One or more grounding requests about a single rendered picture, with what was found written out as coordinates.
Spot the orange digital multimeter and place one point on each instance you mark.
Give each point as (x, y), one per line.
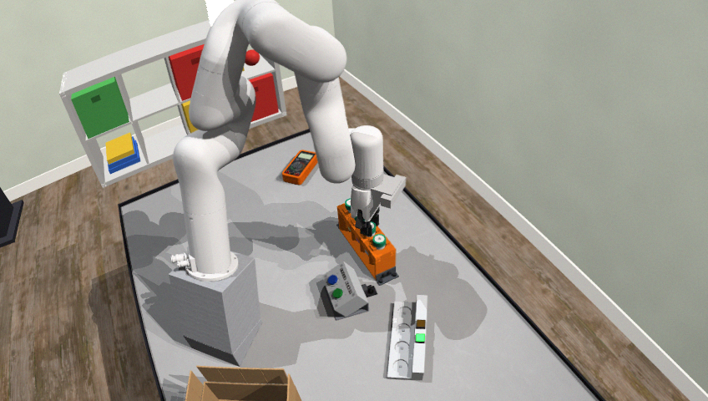
(300, 167)

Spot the grey key housing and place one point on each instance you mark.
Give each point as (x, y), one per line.
(345, 293)

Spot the black mounting bracket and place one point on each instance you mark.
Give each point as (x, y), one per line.
(387, 278)

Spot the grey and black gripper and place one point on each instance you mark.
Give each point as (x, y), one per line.
(364, 204)

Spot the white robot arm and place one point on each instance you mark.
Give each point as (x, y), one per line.
(218, 104)

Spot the black table edge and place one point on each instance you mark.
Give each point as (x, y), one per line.
(478, 266)

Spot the orange tube rack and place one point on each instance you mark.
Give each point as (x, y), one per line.
(383, 259)

